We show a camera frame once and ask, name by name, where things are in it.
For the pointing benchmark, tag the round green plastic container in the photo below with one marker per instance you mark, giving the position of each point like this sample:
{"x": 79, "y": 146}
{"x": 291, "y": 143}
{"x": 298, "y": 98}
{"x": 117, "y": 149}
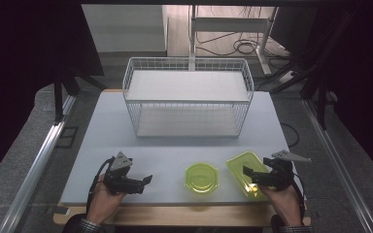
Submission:
{"x": 201, "y": 178}

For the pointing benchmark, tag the person's right hand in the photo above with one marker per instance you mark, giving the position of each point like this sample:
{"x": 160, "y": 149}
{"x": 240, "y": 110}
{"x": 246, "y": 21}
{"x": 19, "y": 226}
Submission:
{"x": 283, "y": 202}

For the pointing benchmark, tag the black metal stand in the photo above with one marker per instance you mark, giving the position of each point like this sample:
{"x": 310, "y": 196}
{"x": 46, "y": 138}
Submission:
{"x": 321, "y": 97}
{"x": 58, "y": 97}

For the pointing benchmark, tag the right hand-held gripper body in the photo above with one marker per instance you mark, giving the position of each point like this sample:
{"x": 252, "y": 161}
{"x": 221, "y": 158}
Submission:
{"x": 280, "y": 174}

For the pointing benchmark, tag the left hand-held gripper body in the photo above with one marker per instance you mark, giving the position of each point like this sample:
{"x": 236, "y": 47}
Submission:
{"x": 119, "y": 176}

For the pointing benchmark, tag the rectangular green plastic container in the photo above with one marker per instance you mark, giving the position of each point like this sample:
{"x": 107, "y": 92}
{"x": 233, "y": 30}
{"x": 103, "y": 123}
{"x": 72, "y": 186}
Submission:
{"x": 239, "y": 165}

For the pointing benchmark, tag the white desk frame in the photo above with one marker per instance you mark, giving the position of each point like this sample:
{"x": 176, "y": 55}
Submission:
{"x": 230, "y": 24}

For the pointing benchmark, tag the white cabinet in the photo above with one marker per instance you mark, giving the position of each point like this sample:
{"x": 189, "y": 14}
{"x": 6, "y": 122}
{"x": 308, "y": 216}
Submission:
{"x": 126, "y": 29}

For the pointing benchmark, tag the person's left hand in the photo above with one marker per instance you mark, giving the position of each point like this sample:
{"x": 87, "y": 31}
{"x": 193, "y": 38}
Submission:
{"x": 105, "y": 200}

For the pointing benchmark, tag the aluminium rail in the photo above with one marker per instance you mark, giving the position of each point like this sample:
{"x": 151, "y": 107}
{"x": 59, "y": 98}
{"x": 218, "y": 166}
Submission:
{"x": 336, "y": 161}
{"x": 35, "y": 168}

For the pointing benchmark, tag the white power strip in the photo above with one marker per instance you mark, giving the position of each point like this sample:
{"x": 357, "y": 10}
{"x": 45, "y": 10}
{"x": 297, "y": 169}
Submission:
{"x": 287, "y": 77}

